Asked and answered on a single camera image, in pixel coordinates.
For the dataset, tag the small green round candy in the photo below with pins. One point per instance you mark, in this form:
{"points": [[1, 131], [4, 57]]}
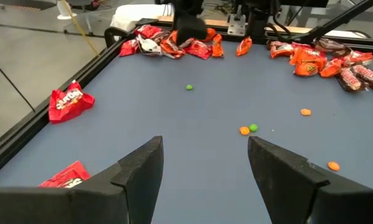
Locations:
{"points": [[253, 127], [189, 87]]}

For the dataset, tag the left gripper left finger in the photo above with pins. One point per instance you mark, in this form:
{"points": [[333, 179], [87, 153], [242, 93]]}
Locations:
{"points": [[136, 186]]}

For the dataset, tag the white bagged bin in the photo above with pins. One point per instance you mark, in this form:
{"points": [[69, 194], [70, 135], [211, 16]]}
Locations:
{"points": [[133, 15]]}

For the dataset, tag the silver red candy packet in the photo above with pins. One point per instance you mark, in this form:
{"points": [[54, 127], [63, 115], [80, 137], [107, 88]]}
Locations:
{"points": [[279, 50]]}

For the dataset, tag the small orange round candy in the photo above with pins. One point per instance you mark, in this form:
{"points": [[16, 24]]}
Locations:
{"points": [[244, 130], [333, 166], [306, 112]]}

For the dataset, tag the brown candy bar packet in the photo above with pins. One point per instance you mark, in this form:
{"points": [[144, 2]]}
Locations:
{"points": [[160, 36], [329, 45], [349, 79], [370, 77]]}

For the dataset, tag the white silver candy packet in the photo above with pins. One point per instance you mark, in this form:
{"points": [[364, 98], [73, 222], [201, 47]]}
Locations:
{"points": [[149, 46]]}

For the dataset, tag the white paper sheet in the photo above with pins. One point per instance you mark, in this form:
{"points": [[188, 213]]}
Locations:
{"points": [[345, 33]]}

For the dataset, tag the red square candy packet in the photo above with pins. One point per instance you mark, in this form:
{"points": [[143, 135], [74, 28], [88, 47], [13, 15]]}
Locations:
{"points": [[66, 179]]}

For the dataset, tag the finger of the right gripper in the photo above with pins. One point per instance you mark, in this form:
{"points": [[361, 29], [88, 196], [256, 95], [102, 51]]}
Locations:
{"points": [[191, 29]]}

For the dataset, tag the white stand foot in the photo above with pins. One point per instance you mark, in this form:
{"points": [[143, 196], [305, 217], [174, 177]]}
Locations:
{"points": [[63, 11]]}

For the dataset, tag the black frame strut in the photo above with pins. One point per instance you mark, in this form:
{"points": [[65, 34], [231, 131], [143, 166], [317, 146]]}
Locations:
{"points": [[338, 21]]}

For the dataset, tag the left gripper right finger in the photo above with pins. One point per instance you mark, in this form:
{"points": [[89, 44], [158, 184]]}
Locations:
{"points": [[286, 186]]}

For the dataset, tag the black orange striped mat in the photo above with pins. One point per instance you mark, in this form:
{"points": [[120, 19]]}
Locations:
{"points": [[18, 3]]}

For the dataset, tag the wooden side board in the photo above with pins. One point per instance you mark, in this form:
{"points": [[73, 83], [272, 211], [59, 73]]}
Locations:
{"points": [[217, 22]]}

